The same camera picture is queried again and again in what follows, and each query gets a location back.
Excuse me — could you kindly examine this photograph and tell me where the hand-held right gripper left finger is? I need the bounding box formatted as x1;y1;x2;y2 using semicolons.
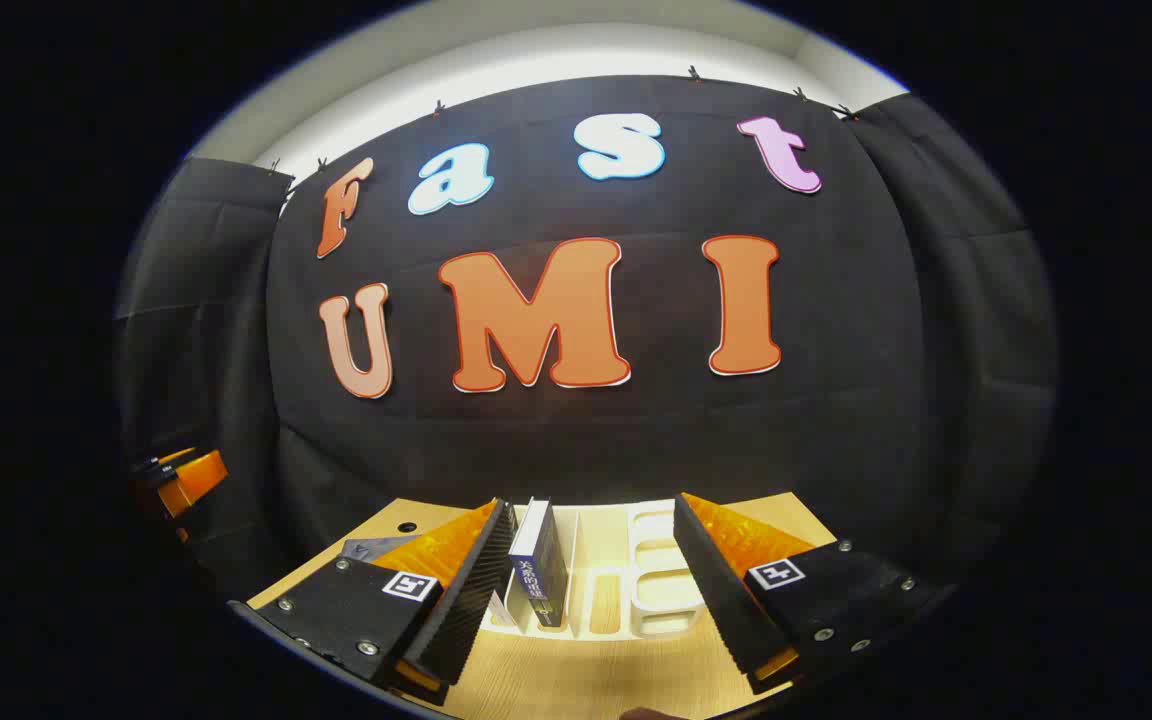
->
229;498;519;707

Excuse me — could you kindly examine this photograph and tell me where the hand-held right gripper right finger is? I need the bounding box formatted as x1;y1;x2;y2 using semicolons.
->
673;492;952;696

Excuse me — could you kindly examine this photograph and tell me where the white bookshelf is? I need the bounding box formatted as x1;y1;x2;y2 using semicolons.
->
481;500;707;641

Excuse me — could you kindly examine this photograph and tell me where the blue cover book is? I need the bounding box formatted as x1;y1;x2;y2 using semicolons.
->
508;498;569;629

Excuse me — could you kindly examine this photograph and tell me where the grey schoolbag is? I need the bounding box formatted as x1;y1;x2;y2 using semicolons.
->
339;535;422;566

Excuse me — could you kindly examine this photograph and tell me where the black backdrop cloth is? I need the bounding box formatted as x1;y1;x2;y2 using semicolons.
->
114;75;1059;601

